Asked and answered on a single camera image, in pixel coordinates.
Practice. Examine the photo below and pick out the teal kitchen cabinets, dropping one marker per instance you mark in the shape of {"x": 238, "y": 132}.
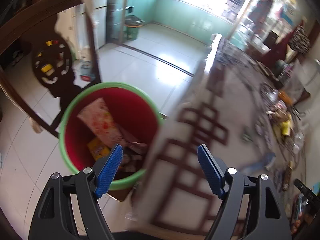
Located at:
{"x": 181, "y": 16}

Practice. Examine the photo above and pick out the red bin with green rim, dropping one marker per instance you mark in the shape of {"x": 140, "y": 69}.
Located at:
{"x": 138, "y": 120}

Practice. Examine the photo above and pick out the yellow medicine box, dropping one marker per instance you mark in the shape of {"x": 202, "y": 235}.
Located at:
{"x": 283, "y": 129}

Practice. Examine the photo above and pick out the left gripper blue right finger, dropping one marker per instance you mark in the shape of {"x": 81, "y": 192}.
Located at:
{"x": 214, "y": 170}

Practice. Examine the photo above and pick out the green kitchen trash bin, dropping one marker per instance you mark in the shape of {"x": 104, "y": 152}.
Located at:
{"x": 133, "y": 24}

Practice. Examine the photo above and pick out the dark wooden chair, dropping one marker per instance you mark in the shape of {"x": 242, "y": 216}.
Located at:
{"x": 51, "y": 56}

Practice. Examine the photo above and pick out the white thermos jug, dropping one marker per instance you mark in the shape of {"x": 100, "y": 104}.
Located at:
{"x": 86, "y": 72}

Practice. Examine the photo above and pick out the orange snack wrapper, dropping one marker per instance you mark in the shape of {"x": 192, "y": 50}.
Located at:
{"x": 98, "y": 149}

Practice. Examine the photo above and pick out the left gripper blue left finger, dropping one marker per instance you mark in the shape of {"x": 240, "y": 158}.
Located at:
{"x": 105, "y": 169}

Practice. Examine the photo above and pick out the clear bag of orange snacks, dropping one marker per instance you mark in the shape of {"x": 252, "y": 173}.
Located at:
{"x": 293, "y": 92}

